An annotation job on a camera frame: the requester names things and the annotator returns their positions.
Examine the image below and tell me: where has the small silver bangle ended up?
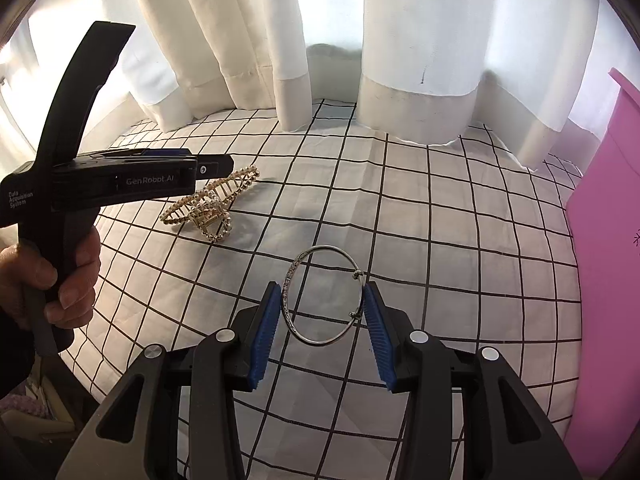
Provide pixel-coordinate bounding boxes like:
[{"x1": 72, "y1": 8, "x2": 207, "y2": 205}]
[{"x1": 281, "y1": 244, "x2": 366, "y2": 348}]

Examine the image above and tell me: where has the white checkered bed sheet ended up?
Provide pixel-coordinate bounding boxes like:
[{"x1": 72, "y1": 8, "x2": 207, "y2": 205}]
[{"x1": 64, "y1": 101, "x2": 582, "y2": 479}]

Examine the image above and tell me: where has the purple plastic bin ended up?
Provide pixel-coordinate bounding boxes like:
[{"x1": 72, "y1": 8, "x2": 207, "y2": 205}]
[{"x1": 565, "y1": 70, "x2": 639, "y2": 477}]

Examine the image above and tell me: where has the person's left hand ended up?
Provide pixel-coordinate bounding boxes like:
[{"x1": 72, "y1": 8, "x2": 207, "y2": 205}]
[{"x1": 0, "y1": 226, "x2": 102, "y2": 331}]

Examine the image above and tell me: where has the white curtain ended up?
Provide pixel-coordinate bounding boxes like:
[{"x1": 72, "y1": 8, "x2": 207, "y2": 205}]
[{"x1": 1, "y1": 0, "x2": 639, "y2": 172}]

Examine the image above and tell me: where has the pearl gold hair claw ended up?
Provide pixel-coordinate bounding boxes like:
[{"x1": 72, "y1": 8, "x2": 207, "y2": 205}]
[{"x1": 158, "y1": 165, "x2": 260, "y2": 243}]

